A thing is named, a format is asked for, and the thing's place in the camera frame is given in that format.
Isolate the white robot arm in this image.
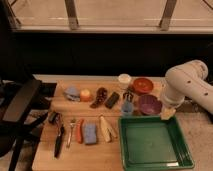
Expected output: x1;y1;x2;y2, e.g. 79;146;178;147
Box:
160;60;213;120

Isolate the blue sponge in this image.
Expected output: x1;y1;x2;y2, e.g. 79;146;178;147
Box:
83;123;97;145

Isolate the orange carrot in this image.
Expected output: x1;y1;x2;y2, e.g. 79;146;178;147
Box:
76;119;84;144

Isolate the purple bowl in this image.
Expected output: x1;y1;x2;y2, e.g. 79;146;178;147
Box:
138;94;162;115

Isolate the black chair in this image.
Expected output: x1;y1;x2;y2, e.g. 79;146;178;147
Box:
0;79;56;171

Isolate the yellow banana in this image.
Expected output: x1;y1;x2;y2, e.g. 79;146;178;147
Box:
99;115;117;143

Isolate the orange fruit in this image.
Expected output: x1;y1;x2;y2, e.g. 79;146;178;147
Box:
80;89;92;102

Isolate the blue grey cloth object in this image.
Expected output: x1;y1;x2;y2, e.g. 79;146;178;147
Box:
64;86;80;101

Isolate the wooden cutting board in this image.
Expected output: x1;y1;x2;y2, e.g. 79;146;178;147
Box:
31;79;173;171

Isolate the green plastic tray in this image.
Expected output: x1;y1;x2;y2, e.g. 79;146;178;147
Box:
118;116;194;171

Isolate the black handled knife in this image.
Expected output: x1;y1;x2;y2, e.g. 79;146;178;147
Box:
53;114;66;159

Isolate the red bowl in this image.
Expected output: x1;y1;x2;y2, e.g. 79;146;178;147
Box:
133;77;154;94

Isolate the small black object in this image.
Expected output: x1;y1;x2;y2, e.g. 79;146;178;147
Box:
48;112;59;124

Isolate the white plastic cup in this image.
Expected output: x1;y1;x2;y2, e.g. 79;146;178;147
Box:
118;74;131;89

